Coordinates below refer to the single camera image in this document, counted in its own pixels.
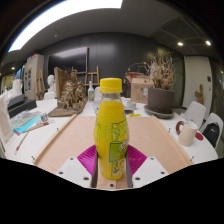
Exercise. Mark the grey plant saucer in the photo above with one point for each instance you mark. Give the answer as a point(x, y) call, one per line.
point(160, 115)

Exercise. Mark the flat round red coaster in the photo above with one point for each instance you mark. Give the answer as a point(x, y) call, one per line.
point(200, 136)

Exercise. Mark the black box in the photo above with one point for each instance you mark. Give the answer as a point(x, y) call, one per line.
point(20, 106)

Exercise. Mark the long ceiling light panel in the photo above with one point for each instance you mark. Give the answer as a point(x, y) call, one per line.
point(66, 16)

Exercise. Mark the small glass jar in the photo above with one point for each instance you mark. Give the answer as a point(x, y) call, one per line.
point(44, 117)

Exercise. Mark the white bust statue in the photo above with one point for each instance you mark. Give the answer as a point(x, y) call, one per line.
point(50, 85)

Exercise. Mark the black wall screen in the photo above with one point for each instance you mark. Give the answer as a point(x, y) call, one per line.
point(68, 60)

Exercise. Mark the white cabinet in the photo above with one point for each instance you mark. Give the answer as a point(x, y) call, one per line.
point(33, 76)

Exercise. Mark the light wooden board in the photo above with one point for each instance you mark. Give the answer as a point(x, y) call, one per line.
point(73, 136)

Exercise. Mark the round ceiling spotlight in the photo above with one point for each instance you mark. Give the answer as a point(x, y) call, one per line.
point(180, 43)
point(208, 43)

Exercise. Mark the wooden easel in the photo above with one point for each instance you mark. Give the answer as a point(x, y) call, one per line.
point(40, 85)
point(92, 78)

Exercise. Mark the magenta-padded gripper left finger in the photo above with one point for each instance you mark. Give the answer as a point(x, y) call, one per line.
point(71, 168)

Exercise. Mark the yellow drink bottle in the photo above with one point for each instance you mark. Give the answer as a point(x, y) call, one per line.
point(110, 133)

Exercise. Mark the small yellow tag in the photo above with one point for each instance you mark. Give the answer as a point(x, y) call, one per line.
point(135, 115)

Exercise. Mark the small white cup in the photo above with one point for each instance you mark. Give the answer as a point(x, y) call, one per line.
point(131, 104)

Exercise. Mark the cardboard box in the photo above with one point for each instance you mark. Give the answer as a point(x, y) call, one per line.
point(138, 90)

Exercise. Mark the wooden figure sculpture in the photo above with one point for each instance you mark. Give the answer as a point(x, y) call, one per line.
point(199, 95)

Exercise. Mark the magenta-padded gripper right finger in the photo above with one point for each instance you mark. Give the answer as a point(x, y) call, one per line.
point(151, 168)

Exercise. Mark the dried plant in dark pot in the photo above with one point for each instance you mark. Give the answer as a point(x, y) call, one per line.
point(160, 98)

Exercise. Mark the colourful book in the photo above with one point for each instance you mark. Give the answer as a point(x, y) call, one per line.
point(25, 120)

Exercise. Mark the clear spray bottle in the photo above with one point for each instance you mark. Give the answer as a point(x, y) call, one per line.
point(91, 93)

